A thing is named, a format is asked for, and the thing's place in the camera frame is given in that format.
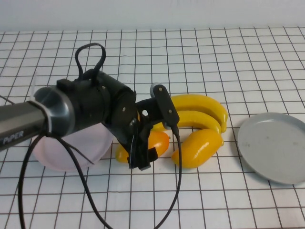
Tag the smaller yellow plastic banana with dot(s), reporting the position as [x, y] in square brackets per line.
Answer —
[197, 119]

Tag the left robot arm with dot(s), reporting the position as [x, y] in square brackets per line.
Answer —
[19, 119]

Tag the grey round plate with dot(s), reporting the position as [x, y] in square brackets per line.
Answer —
[274, 148]

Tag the white black-grid tablecloth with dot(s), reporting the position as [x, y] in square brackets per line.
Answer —
[214, 59]

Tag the large yellow plastic banana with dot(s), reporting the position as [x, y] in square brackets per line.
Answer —
[202, 102]

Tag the pink round plate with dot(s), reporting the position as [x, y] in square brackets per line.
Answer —
[47, 157]

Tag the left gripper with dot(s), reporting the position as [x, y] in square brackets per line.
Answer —
[122, 114]

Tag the orange mango with red blush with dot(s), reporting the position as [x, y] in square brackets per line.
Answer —
[159, 143]

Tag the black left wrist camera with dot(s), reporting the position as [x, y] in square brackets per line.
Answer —
[164, 102]

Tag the yellow-orange mango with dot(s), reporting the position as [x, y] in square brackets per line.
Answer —
[200, 148]

